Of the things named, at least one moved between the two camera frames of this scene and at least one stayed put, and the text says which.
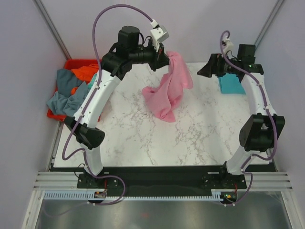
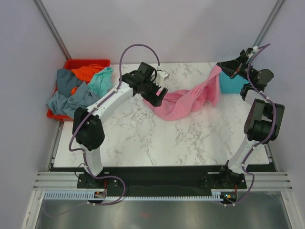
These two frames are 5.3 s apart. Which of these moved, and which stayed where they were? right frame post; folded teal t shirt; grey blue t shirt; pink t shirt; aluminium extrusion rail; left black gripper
Moved: left black gripper; pink t shirt
Stayed: grey blue t shirt; aluminium extrusion rail; right frame post; folded teal t shirt
